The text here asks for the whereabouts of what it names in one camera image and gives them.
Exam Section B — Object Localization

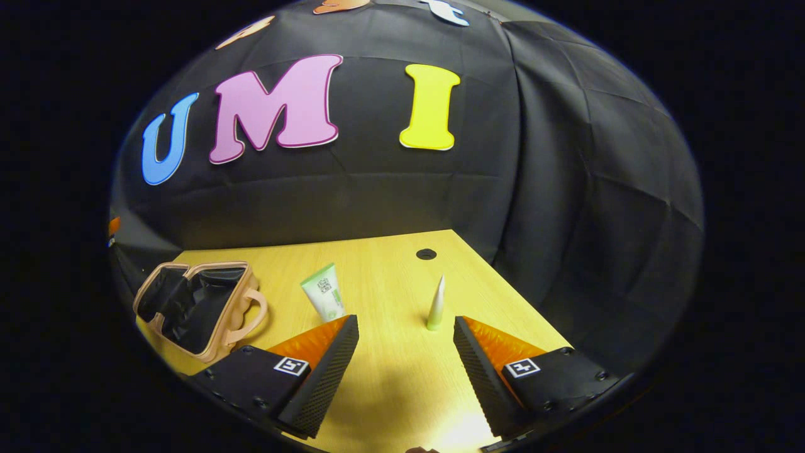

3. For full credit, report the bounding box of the white tube with green print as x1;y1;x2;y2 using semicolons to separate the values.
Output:
300;264;346;323

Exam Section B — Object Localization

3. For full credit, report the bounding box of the slim pale green tube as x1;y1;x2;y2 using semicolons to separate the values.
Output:
426;274;447;332

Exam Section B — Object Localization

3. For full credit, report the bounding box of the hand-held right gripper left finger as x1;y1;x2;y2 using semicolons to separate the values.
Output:
187;314;360;440

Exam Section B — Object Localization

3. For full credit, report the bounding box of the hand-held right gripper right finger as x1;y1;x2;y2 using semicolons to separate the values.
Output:
453;316;622;440

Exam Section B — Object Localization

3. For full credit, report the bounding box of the black backdrop cloth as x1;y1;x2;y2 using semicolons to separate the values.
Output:
108;0;705;378

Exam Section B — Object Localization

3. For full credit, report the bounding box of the pale pink scalloped suitcase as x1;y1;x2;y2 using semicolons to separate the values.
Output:
133;260;269;364

